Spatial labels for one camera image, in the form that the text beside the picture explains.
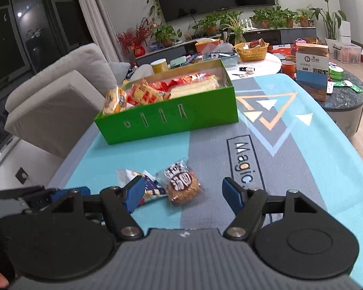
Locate blue white snack packet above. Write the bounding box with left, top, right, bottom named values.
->
left=117, top=169, right=167, bottom=206

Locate round sesame cookie packet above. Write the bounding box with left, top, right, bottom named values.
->
left=155, top=158, right=201, bottom=205

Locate small bread cube packet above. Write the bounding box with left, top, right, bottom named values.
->
left=102, top=87, right=128, bottom=116

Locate shiny red snack bag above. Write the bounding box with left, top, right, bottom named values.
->
left=149, top=73, right=210, bottom=92

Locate red yellow snack bag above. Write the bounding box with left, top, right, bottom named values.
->
left=130, top=78, right=171, bottom=105

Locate blue grey table mat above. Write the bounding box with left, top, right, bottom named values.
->
left=50, top=74, right=363, bottom=286

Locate beige sofa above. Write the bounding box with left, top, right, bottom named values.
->
left=5, top=43, right=130, bottom=159

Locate green cardboard box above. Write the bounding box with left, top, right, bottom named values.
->
left=94, top=59, right=238, bottom=145

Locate yellow cylindrical can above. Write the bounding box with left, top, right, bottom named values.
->
left=150, top=58, right=169, bottom=74

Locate white round coffee table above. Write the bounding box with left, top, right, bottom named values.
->
left=226, top=53, right=281, bottom=80

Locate yellow wicker basket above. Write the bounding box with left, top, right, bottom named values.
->
left=233, top=43, right=269, bottom=62

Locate dark marble round table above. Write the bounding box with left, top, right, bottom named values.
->
left=319, top=70, right=363, bottom=139

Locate red flower decoration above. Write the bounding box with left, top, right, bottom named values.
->
left=116, top=17, right=153, bottom=58

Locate orange tissue box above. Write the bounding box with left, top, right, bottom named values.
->
left=195, top=38, right=221, bottom=54

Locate white cardboard carton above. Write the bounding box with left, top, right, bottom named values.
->
left=296, top=43, right=329, bottom=102

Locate potted green plant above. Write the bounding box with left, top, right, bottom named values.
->
left=153, top=24, right=183, bottom=48

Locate tall leafy floor plant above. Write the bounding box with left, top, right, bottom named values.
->
left=310, top=0, right=347, bottom=40

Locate wall power socket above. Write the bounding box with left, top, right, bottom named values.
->
left=15, top=168, right=29, bottom=185

